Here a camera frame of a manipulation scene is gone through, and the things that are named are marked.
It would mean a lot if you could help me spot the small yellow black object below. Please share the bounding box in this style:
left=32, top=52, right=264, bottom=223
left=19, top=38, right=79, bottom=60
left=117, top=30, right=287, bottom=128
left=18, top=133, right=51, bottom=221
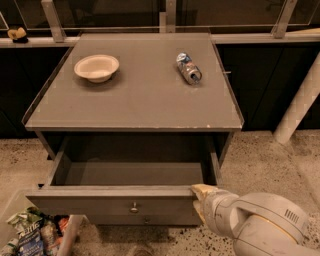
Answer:
left=7, top=27, right=28, bottom=43

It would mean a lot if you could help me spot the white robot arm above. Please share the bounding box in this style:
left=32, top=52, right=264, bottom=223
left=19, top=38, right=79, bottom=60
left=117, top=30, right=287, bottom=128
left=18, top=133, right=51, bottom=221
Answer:
left=191, top=171, right=320, bottom=256

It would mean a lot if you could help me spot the crushed silver blue can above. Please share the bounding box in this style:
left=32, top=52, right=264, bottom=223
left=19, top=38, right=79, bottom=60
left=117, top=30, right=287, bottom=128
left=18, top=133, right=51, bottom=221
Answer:
left=176, top=52, right=202, bottom=85

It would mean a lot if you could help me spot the green snack bag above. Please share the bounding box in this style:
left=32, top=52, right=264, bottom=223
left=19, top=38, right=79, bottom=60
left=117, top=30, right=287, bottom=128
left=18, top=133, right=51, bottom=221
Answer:
left=27, top=206, right=43, bottom=217

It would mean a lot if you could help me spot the white paper bowl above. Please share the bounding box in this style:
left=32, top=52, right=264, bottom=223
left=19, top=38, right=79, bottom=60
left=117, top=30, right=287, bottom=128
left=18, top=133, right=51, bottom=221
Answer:
left=74, top=55, right=120, bottom=83

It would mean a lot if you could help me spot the clear plastic bin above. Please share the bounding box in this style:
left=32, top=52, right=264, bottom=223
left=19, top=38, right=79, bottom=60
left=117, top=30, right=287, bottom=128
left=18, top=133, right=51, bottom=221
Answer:
left=0, top=190, right=83, bottom=256

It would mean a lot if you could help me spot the orange snack packet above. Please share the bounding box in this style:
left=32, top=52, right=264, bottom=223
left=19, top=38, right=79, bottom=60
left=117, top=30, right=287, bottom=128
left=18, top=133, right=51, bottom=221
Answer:
left=55, top=215, right=69, bottom=236

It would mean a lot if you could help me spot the grey drawer cabinet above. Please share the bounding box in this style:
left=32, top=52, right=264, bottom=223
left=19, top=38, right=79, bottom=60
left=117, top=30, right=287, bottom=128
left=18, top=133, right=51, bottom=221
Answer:
left=21, top=31, right=245, bottom=227

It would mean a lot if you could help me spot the metal window railing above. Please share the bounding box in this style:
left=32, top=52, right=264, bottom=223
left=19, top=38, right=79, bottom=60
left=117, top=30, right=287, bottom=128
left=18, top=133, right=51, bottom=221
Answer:
left=0, top=0, right=320, bottom=45

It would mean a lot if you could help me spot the blue snack bag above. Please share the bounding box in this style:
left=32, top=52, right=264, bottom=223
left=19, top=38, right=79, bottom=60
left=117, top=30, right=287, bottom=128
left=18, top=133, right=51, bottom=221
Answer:
left=18, top=223, right=44, bottom=256

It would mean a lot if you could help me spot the grey top drawer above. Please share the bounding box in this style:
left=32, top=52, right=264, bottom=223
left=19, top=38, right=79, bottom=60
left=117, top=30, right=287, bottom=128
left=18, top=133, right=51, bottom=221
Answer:
left=26, top=133, right=216, bottom=226

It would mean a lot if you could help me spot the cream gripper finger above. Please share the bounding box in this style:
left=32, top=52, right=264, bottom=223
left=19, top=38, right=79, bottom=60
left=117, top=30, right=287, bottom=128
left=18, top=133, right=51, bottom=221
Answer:
left=193, top=200, right=205, bottom=223
left=191, top=184, right=218, bottom=200

